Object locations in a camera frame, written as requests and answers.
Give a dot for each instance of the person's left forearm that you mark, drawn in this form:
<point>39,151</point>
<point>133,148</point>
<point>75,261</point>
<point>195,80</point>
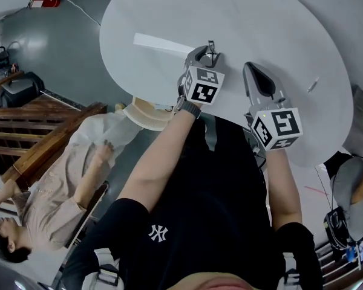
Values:
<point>157,162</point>

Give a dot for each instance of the person's face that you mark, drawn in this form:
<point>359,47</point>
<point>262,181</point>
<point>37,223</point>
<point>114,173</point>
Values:
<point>214,282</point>

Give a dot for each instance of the red fire extinguisher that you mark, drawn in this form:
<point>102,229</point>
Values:
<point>45,2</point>

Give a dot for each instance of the person's right forearm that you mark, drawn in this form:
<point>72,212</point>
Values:
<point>282,192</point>

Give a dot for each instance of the white round table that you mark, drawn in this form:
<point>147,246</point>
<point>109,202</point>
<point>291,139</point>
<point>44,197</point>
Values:
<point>169,17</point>

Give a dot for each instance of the black wristwatch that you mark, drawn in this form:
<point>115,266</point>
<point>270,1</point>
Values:
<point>189,107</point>

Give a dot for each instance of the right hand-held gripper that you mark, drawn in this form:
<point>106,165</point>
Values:
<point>281,125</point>

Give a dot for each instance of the person's black shirt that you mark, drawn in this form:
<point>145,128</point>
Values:
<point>205,237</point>

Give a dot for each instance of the metal eyelash curler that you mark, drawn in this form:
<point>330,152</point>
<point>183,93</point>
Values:
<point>211,45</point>

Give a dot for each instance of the large wooden drawer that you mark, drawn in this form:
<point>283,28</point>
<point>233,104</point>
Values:
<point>145,116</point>

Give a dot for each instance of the pink strip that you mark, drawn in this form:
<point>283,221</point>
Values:
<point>316,190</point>

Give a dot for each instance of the black bag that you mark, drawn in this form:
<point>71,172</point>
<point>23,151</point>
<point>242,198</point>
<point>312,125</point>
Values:
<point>18,89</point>

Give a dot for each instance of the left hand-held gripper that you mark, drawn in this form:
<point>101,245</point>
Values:
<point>202,86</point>

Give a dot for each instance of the person's black trousers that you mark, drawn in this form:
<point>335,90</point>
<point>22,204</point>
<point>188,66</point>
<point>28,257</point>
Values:
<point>230,150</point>

